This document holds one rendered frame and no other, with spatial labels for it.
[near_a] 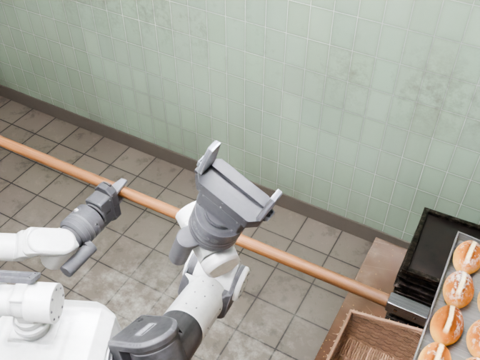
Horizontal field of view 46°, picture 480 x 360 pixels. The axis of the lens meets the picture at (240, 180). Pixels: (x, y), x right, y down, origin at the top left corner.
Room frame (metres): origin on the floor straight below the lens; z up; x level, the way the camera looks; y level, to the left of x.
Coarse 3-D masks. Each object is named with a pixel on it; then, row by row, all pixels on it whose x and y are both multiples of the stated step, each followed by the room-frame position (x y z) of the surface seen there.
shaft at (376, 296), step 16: (0, 144) 1.27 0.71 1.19; (16, 144) 1.26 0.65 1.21; (48, 160) 1.19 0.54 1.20; (80, 176) 1.13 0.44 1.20; (96, 176) 1.12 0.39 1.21; (128, 192) 1.06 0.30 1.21; (160, 208) 1.01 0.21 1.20; (176, 208) 1.00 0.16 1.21; (240, 240) 0.90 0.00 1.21; (256, 240) 0.90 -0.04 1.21; (272, 256) 0.85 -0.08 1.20; (288, 256) 0.84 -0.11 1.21; (304, 272) 0.81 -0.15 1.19; (320, 272) 0.80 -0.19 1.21; (352, 288) 0.76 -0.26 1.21; (368, 288) 0.75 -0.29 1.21; (384, 304) 0.72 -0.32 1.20
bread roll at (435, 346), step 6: (438, 342) 0.61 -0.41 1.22; (426, 348) 0.60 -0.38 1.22; (432, 348) 0.59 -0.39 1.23; (438, 348) 0.59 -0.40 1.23; (444, 348) 0.59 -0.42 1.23; (420, 354) 0.59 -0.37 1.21; (426, 354) 0.58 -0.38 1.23; (432, 354) 0.57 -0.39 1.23; (438, 354) 0.57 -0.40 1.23; (444, 354) 0.57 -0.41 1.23; (450, 354) 0.59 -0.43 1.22
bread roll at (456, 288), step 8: (456, 272) 0.78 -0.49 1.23; (464, 272) 0.78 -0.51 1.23; (448, 280) 0.77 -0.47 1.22; (456, 280) 0.76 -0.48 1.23; (464, 280) 0.75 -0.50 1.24; (472, 280) 0.77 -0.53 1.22; (448, 288) 0.75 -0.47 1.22; (456, 288) 0.74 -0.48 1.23; (464, 288) 0.74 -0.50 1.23; (472, 288) 0.74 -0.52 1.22; (448, 296) 0.73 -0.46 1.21; (456, 296) 0.72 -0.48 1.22; (464, 296) 0.72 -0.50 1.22; (472, 296) 0.73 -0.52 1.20; (448, 304) 0.72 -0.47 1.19; (456, 304) 0.71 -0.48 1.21; (464, 304) 0.71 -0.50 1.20
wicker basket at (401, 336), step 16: (352, 320) 1.00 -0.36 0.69; (368, 320) 0.98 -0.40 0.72; (384, 320) 0.95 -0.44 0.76; (352, 336) 0.99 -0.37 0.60; (368, 336) 0.97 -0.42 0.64; (384, 336) 0.94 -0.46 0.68; (400, 336) 0.92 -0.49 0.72; (416, 336) 0.90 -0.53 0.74; (336, 352) 0.92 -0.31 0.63; (368, 352) 0.94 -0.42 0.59; (384, 352) 0.94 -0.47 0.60; (400, 352) 0.91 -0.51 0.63
